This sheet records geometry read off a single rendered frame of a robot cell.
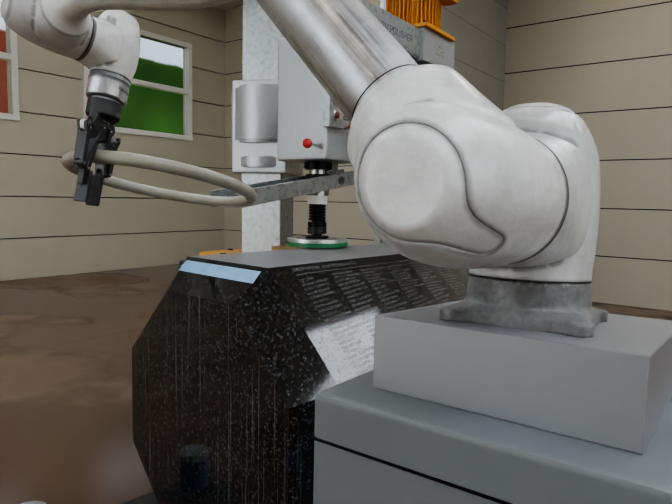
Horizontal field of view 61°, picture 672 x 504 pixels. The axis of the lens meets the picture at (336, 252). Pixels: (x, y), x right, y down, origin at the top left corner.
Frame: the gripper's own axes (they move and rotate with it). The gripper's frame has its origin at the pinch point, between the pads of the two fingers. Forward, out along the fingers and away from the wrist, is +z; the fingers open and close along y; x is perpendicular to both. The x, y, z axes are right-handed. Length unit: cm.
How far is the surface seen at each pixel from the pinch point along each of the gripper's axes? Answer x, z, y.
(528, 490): -92, 36, -49
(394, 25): -48, -91, 91
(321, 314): -50, 21, 28
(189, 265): -8.1, 11.8, 37.5
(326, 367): -55, 32, 18
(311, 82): -28, -55, 63
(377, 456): -76, 37, -41
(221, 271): -21.3, 12.8, 30.0
